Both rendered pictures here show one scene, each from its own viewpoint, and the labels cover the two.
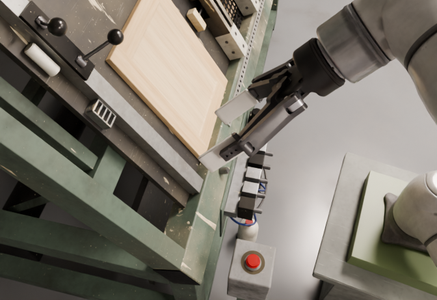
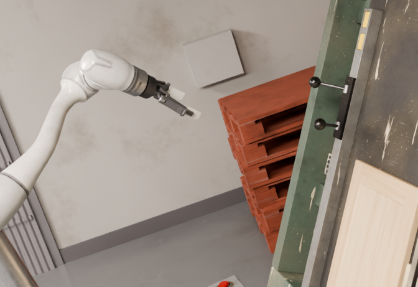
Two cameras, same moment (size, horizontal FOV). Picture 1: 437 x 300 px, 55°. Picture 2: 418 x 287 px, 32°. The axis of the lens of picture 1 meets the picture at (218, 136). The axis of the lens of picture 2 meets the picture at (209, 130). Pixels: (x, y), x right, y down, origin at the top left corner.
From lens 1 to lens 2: 276 cm
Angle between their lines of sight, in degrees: 107
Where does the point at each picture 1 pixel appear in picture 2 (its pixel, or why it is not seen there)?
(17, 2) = (353, 71)
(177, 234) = (293, 277)
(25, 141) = (309, 109)
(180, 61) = (374, 254)
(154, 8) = (397, 199)
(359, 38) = not seen: hidden behind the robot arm
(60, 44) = (341, 108)
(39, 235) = not seen: hidden behind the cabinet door
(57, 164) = (304, 134)
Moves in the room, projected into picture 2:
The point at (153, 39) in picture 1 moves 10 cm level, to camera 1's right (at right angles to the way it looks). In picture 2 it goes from (378, 206) to (352, 221)
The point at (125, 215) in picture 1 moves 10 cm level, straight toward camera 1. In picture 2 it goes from (290, 197) to (266, 198)
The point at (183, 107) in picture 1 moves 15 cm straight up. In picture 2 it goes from (347, 266) to (334, 221)
